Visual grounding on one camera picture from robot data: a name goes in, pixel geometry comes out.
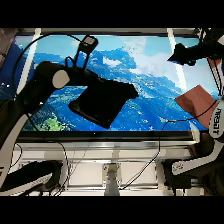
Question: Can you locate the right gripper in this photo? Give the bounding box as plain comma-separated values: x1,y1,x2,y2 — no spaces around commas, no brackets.
167,42,198,66

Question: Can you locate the black garment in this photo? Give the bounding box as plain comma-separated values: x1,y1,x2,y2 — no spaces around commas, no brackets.
68,77,140,130

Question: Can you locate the red-brown garment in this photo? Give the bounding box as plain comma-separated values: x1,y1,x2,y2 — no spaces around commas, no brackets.
174,84,220,127

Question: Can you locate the black cable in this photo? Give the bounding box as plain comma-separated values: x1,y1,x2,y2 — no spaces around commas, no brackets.
11,32,86,101
118,99,220,191
49,141,70,194

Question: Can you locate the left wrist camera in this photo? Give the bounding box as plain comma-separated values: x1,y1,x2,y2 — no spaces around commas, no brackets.
64,34,100,70

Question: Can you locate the silver frame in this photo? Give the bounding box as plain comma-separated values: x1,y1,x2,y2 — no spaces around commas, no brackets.
9,28,208,197

